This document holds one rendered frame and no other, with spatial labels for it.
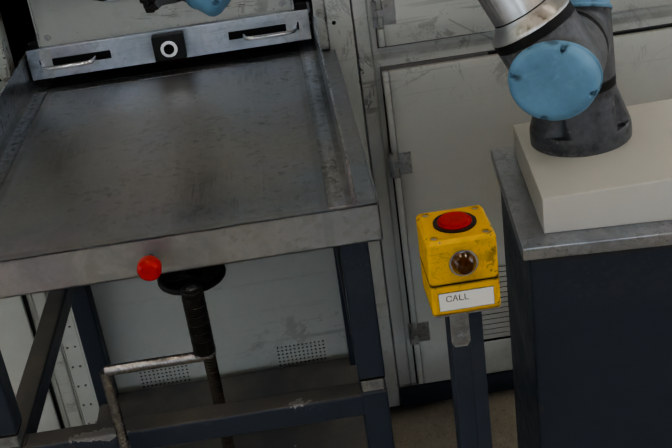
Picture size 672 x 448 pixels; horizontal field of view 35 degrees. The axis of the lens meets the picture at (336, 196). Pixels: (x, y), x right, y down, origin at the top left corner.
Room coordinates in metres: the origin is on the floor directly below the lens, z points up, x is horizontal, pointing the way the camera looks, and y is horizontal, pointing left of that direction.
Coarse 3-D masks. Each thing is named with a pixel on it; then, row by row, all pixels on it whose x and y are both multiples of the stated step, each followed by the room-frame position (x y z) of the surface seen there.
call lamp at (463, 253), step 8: (456, 256) 1.03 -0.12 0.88; (464, 256) 1.02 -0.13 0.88; (472, 256) 1.03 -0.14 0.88; (448, 264) 1.03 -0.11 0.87; (456, 264) 1.02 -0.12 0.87; (464, 264) 1.02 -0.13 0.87; (472, 264) 1.02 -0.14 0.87; (456, 272) 1.02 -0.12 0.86; (464, 272) 1.02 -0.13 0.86; (472, 272) 1.03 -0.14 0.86
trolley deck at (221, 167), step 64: (256, 64) 1.92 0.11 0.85; (64, 128) 1.72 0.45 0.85; (128, 128) 1.68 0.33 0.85; (192, 128) 1.63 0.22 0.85; (256, 128) 1.59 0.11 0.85; (0, 192) 1.48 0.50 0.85; (64, 192) 1.44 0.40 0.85; (128, 192) 1.41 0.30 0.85; (192, 192) 1.38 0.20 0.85; (256, 192) 1.35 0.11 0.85; (320, 192) 1.32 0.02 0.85; (0, 256) 1.26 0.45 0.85; (64, 256) 1.25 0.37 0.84; (128, 256) 1.25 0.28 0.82; (192, 256) 1.25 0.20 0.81; (256, 256) 1.26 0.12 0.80
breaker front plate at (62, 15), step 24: (48, 0) 1.97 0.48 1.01; (72, 0) 1.97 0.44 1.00; (96, 0) 1.97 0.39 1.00; (120, 0) 1.97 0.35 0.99; (240, 0) 1.98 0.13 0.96; (264, 0) 1.98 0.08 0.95; (288, 0) 1.98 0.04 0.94; (48, 24) 1.97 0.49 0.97; (72, 24) 1.97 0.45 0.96; (96, 24) 1.97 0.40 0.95; (120, 24) 1.97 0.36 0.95; (144, 24) 1.97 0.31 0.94; (168, 24) 1.98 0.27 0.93; (192, 24) 1.98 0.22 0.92
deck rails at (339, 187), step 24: (312, 72) 1.82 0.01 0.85; (0, 96) 1.74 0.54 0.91; (24, 96) 1.89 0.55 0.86; (312, 96) 1.69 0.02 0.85; (0, 120) 1.70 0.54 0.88; (24, 120) 1.78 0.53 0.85; (312, 120) 1.59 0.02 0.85; (336, 120) 1.42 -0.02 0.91; (0, 144) 1.66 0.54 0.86; (336, 144) 1.47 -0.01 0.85; (0, 168) 1.57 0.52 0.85; (336, 168) 1.38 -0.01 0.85; (336, 192) 1.30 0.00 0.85
